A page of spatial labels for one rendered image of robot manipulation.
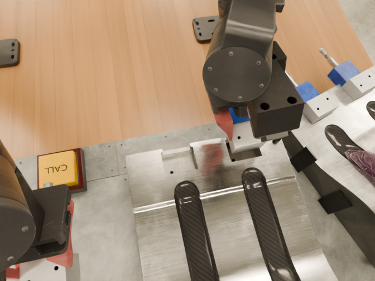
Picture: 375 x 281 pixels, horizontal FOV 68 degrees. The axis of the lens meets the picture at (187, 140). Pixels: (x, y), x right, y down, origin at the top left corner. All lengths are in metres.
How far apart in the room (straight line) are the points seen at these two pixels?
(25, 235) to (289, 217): 0.37
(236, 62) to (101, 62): 0.48
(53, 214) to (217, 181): 0.24
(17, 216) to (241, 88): 0.19
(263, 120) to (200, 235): 0.23
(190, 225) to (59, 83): 0.42
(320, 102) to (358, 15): 1.76
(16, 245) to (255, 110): 0.21
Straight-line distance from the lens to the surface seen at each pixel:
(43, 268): 0.38
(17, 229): 0.20
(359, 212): 0.54
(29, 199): 0.28
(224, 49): 0.23
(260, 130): 0.28
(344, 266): 0.59
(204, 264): 0.44
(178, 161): 0.48
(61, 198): 0.32
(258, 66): 0.23
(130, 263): 0.52
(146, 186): 0.44
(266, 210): 0.46
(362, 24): 2.26
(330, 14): 0.87
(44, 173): 0.54
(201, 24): 0.73
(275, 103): 0.27
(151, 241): 0.43
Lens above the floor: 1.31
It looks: 67 degrees down
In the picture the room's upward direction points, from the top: 7 degrees clockwise
